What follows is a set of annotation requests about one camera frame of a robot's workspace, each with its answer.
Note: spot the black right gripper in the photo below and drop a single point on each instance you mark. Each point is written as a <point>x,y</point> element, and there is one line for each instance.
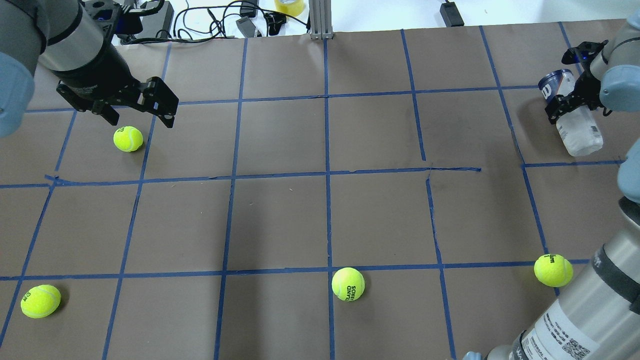
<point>588,86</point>

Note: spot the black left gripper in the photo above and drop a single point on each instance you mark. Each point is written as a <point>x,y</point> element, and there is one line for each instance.
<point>101,70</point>

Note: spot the tennis ball can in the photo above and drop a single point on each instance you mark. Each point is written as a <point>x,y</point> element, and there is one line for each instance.
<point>578,129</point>

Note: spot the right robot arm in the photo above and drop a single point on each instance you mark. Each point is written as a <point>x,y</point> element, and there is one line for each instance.
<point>596,315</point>

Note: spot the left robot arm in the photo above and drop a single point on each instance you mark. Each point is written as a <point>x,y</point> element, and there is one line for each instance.
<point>28,40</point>

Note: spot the tennis ball near left gripper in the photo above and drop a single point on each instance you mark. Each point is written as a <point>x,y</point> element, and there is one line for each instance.
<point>128,139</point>

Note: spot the Wilson tennis ball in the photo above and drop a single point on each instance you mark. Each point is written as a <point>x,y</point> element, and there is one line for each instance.
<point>553,270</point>

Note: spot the middle tennis ball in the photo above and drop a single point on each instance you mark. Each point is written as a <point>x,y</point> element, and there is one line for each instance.
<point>40,301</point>

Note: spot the Roland Garros tennis ball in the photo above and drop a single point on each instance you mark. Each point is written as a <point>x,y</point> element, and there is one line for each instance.
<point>348,284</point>

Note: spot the black power adapter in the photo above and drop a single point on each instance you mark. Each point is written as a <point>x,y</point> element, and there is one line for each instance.
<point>451,14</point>

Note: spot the yellow tape roll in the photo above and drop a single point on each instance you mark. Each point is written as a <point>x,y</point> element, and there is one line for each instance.
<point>292,8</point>

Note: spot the aluminium frame post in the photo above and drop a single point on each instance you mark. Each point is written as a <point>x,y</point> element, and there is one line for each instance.
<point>320,19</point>

